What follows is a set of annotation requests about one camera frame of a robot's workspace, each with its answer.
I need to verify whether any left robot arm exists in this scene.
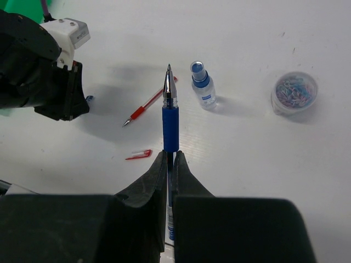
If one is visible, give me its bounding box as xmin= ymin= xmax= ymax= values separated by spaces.
xmin=1 ymin=10 xmax=90 ymax=121

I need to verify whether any red pen cap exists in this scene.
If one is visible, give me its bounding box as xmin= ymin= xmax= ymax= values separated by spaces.
xmin=126 ymin=149 xmax=152 ymax=161

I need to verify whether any blue pen cap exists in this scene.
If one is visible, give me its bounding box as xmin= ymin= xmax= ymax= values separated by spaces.
xmin=86 ymin=95 xmax=94 ymax=103

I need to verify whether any clear blue-capped glue bottle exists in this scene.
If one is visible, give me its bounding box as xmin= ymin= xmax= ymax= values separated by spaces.
xmin=190 ymin=61 xmax=217 ymax=110

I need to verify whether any blue gel pen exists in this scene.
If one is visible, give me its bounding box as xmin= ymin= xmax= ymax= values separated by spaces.
xmin=162 ymin=65 xmax=179 ymax=241

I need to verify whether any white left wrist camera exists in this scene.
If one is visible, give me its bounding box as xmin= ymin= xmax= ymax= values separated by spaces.
xmin=41 ymin=18 xmax=90 ymax=71

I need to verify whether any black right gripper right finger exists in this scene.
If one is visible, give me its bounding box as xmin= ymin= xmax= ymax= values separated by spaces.
xmin=173 ymin=152 xmax=316 ymax=262

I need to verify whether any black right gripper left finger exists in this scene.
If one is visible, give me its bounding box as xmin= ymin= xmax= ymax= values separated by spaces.
xmin=1 ymin=151 xmax=167 ymax=262

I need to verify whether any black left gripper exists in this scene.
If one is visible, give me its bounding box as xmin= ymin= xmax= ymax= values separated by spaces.
xmin=16 ymin=57 xmax=90 ymax=121

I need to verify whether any green compartment bin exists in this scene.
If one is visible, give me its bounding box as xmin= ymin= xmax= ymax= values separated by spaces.
xmin=1 ymin=0 xmax=54 ymax=24

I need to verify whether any red gel pen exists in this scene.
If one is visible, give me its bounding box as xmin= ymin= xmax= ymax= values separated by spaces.
xmin=123 ymin=88 xmax=163 ymax=127

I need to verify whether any clear tub of paperclips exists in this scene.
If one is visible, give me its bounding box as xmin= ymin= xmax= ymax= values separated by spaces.
xmin=271 ymin=71 xmax=318 ymax=116

